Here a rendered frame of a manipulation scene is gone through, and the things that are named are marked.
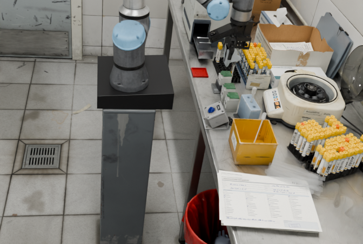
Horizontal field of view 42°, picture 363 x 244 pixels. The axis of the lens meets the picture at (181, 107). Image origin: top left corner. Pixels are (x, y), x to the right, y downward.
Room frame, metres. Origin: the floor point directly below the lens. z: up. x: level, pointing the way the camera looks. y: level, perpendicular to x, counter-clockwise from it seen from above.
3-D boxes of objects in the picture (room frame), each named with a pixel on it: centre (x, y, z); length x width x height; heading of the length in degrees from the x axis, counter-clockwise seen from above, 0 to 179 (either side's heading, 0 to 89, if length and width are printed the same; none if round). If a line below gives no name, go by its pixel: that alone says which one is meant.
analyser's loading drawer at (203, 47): (1.96, -0.05, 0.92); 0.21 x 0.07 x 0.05; 13
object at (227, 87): (1.60, -0.18, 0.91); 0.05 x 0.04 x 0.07; 103
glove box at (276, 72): (1.76, -0.48, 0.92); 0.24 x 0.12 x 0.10; 103
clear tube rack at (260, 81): (1.80, -0.28, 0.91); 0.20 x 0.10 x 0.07; 13
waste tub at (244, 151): (1.29, -0.26, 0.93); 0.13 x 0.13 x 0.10; 10
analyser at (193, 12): (2.17, -0.10, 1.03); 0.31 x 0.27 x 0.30; 13
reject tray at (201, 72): (1.77, -0.06, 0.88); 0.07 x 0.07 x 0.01; 13
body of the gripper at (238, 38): (1.67, -0.18, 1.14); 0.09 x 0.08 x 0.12; 105
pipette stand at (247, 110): (1.46, -0.25, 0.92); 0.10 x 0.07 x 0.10; 19
